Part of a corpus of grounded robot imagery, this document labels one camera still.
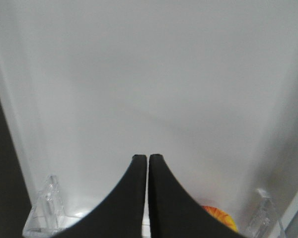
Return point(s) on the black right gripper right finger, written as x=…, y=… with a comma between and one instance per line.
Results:
x=173, y=213

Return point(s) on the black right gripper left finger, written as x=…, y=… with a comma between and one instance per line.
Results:
x=120, y=214

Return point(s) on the red yellow apple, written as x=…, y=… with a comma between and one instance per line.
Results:
x=221, y=216

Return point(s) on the fridge door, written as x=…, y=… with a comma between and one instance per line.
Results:
x=212, y=85

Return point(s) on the clear door bin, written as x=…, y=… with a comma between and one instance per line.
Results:
x=50, y=215

